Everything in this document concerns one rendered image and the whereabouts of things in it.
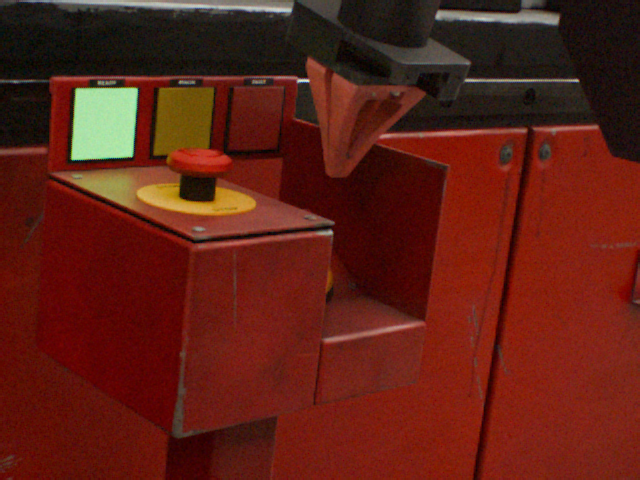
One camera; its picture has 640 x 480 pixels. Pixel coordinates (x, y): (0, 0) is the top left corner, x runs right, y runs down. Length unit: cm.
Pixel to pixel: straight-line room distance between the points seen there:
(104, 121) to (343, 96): 16
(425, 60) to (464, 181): 51
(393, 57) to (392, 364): 21
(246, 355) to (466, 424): 66
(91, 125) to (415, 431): 61
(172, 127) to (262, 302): 17
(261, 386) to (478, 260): 58
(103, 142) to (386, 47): 20
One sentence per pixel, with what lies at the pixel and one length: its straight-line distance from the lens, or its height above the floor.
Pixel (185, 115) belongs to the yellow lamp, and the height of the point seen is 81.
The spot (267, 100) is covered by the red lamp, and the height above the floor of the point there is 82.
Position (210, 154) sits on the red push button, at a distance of 76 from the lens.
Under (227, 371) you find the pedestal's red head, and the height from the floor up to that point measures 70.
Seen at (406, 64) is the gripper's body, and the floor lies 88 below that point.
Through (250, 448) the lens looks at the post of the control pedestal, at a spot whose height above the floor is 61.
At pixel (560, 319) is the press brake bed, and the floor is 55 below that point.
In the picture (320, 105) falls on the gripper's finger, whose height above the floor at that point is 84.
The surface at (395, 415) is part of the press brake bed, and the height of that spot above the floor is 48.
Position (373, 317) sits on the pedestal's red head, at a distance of 83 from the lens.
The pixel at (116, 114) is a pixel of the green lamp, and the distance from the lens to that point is 82.
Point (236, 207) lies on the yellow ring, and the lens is 75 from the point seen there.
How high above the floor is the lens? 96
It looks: 15 degrees down
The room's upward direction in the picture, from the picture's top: 7 degrees clockwise
